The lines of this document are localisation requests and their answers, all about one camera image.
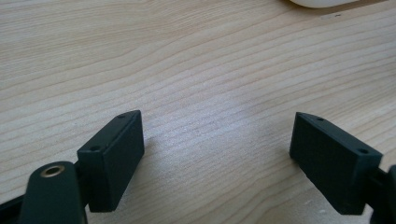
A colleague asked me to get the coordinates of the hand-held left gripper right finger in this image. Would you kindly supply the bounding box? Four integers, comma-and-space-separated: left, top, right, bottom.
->
289, 111, 384, 216

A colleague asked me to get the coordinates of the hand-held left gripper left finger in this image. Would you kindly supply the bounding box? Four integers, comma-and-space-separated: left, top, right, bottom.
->
77, 109, 146, 214

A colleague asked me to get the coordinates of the white round object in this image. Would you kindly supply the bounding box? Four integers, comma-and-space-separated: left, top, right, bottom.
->
289, 0, 362, 9

